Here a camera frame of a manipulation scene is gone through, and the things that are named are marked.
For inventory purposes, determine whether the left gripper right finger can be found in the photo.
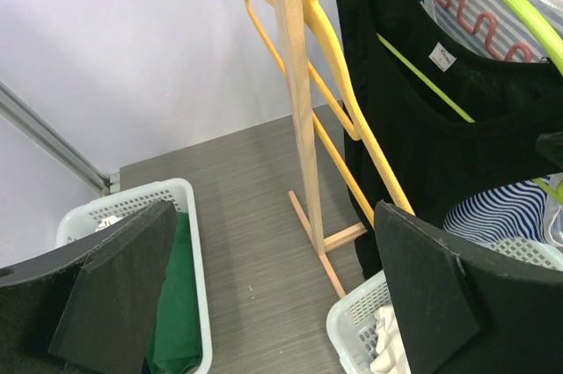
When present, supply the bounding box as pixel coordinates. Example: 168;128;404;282
375;202;562;373

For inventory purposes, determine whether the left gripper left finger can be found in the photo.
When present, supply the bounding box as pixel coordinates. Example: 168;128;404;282
1;201;177;373

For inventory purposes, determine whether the black tank top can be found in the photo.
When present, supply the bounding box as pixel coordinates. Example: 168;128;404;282
327;0;563;280

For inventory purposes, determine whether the yellow plastic hanger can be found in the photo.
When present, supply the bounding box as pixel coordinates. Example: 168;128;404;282
244;0;414;226

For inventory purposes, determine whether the lime green hanger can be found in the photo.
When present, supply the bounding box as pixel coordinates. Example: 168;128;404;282
298;0;563;208

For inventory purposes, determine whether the coral pink hanger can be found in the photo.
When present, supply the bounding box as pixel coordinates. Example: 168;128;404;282
418;0;541;62

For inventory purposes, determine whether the white left laundry basket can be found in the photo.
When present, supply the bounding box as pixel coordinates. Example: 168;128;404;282
55;178;213;373

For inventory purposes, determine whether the white laundry basket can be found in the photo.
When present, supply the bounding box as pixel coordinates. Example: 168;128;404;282
326;238;562;374
55;178;213;373

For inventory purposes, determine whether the white cloth in left basket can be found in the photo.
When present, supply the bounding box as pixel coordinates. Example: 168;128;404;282
95;216;122;232

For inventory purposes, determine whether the green cloth in basket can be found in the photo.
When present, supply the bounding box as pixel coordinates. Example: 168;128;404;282
142;212;202;373

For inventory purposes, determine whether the white centre laundry basket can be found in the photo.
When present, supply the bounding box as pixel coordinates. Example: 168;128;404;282
326;238;562;374

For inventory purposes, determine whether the wooden clothes rack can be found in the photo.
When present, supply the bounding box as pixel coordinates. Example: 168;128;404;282
274;0;365;298

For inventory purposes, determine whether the grey corner frame post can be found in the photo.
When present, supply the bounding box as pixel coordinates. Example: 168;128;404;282
1;83;121;195

